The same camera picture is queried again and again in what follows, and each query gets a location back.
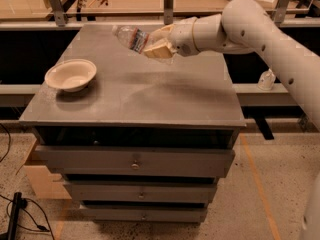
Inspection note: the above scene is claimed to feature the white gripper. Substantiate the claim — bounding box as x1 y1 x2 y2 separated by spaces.
143 17 198 59

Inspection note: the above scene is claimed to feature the clear plastic water bottle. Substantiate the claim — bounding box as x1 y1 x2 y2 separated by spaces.
111 25 175 66

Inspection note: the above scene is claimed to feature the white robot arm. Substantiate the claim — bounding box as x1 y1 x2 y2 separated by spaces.
143 0 320 129

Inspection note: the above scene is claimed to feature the clear sanitizer pump bottle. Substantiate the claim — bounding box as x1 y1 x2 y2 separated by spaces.
257 69 276 91

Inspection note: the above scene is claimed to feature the white paper bowl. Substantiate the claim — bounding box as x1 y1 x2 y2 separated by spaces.
45 59 97 92

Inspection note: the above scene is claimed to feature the grey drawer cabinet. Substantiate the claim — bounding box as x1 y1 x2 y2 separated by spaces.
20 25 245 209

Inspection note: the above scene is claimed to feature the top grey drawer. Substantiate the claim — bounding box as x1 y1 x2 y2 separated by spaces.
35 145 234 178

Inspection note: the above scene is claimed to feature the grey drawer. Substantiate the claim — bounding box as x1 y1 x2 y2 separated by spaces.
35 145 234 178
64 181 217 203
80 205 207 223

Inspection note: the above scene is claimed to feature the middle grey drawer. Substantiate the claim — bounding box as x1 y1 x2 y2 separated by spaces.
64 181 217 203

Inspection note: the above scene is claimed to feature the bottom grey drawer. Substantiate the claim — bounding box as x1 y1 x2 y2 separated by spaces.
80 205 207 223

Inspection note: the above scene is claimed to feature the cardboard box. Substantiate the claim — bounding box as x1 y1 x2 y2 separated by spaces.
15 137 72 200

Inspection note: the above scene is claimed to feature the black stand leg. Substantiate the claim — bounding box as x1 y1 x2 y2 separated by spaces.
0 192 22 240

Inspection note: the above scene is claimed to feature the grey metal rail frame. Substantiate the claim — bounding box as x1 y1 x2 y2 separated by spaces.
0 0 320 108

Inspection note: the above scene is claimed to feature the black floor cable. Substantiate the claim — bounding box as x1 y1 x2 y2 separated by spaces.
0 193 56 240

